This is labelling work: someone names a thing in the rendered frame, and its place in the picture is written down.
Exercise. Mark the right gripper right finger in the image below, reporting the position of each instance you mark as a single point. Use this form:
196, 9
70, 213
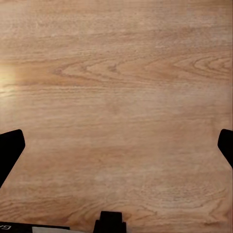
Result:
225, 144

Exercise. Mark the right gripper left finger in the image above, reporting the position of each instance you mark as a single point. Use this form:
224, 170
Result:
11, 146

